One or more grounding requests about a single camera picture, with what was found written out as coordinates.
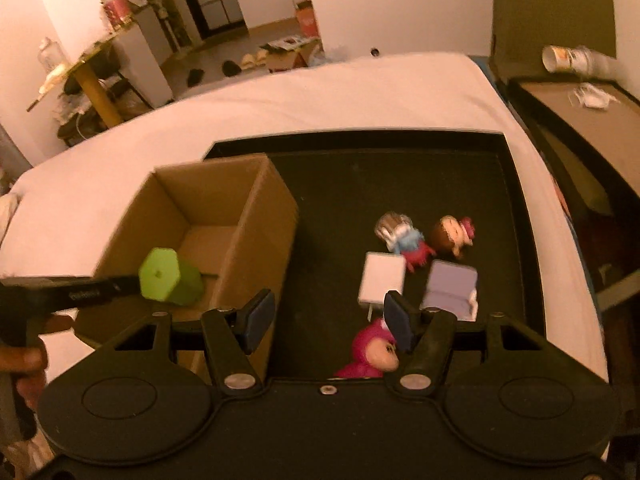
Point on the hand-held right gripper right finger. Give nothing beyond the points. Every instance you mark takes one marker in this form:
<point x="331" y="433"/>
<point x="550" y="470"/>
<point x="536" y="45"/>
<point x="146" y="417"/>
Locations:
<point x="400" y="322"/>

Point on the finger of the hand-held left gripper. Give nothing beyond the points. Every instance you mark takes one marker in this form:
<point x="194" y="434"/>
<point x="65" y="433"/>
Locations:
<point x="95" y="291"/>

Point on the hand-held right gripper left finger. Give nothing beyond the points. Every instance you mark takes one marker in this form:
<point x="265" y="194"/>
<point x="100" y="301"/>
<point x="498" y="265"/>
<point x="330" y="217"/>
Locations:
<point x="261" y="314"/>

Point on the pink plush toy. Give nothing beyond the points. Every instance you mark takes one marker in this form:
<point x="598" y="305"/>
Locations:
<point x="367" y="355"/>

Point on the white charger plug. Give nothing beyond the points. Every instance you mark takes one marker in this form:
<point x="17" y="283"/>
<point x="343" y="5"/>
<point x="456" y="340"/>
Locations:
<point x="381" y="277"/>

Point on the lavender and white toy box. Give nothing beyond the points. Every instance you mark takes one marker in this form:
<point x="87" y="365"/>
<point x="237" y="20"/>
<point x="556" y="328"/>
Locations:
<point x="450" y="285"/>

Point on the green hexagonal block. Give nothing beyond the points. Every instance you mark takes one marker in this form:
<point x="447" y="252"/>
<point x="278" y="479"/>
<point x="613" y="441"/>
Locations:
<point x="165" y="276"/>

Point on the mug and crab figurine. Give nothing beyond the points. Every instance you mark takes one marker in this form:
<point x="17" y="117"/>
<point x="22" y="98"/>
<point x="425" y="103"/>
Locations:
<point x="404" y="242"/>

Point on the cardboard box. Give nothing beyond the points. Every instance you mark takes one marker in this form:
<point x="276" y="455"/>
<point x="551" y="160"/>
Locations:
<point x="290" y="52"/>
<point x="250" y="230"/>

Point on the brown-haired doll figurine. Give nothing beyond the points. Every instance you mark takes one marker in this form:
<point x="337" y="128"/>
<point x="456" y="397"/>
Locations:
<point x="450" y="237"/>

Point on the black tray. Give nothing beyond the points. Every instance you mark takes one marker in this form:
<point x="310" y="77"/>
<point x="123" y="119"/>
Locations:
<point x="350" y="185"/>

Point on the person's left hand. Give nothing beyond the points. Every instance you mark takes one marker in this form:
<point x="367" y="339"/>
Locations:
<point x="22" y="358"/>

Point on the gold round table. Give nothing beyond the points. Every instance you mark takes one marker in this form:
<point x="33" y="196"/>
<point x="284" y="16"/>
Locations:
<point x="92" y="82"/>

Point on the black chair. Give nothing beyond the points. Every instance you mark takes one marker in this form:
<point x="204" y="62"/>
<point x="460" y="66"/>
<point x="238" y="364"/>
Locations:
<point x="107" y="67"/>

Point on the white bed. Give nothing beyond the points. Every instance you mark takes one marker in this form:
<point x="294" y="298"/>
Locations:
<point x="325" y="95"/>

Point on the black shoe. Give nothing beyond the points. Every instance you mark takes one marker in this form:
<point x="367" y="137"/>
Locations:
<point x="196" y="76"/>
<point x="231" y="67"/>

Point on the glass jar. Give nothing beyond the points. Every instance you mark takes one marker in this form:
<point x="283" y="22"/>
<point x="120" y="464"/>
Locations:
<point x="51" y="55"/>

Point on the white cabinet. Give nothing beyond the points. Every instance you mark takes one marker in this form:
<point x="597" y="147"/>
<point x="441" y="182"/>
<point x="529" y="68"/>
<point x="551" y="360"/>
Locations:
<point x="150" y="55"/>

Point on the beige slippers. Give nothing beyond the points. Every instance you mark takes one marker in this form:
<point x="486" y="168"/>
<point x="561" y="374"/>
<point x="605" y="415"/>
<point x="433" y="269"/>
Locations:
<point x="254" y="59"/>

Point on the flat cardboard box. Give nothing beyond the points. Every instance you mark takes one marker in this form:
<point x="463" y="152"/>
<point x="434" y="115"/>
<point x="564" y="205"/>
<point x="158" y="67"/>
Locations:
<point x="290" y="52"/>

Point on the black side table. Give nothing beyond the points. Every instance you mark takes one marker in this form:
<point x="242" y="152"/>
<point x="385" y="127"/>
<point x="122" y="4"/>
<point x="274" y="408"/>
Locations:
<point x="565" y="115"/>

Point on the white plastic wrapper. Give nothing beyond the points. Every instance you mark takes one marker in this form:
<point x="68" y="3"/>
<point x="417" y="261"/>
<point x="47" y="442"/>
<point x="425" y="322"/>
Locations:
<point x="592" y="97"/>

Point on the orange box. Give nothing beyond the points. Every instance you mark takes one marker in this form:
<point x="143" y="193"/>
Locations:
<point x="307" y="20"/>

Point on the olive padded panel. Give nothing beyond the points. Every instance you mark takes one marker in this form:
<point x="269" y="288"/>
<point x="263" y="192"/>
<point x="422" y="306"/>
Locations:
<point x="550" y="5"/>

